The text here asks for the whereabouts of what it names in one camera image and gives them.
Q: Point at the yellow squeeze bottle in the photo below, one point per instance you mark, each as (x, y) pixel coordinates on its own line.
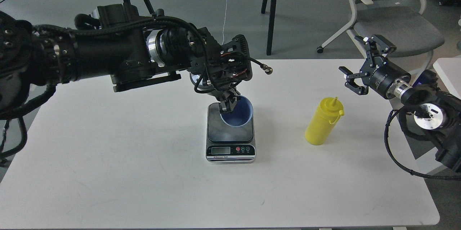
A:
(326, 116)

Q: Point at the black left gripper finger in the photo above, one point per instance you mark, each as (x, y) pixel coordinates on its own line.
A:
(234, 100)
(227, 106)

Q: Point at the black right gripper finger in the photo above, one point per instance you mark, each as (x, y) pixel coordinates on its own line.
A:
(350, 81)
(376, 49)

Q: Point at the blue plastic cup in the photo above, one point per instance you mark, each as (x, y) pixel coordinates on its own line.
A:
(241, 115)

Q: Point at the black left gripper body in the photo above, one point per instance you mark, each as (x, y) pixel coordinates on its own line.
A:
(226, 93)

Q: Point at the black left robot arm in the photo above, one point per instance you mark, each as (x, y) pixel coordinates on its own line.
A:
(135, 51)

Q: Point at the black digital kitchen scale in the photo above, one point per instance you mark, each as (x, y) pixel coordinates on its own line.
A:
(227, 143)

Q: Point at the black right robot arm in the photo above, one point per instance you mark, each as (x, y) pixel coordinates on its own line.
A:
(427, 113)

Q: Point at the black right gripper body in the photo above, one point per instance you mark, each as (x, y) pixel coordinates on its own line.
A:
(383, 77)

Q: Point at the grey office chair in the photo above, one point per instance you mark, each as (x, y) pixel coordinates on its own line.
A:
(406, 28)

